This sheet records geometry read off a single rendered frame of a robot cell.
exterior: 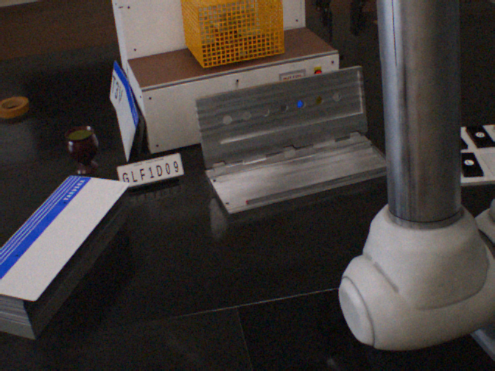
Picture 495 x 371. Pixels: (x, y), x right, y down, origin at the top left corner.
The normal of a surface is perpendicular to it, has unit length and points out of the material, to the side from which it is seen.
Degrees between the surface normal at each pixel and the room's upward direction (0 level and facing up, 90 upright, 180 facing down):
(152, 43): 90
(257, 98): 76
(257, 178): 0
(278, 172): 0
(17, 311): 90
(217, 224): 0
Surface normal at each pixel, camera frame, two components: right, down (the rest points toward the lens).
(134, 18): 0.33, 0.50
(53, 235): -0.07, -0.84
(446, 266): 0.15, 0.33
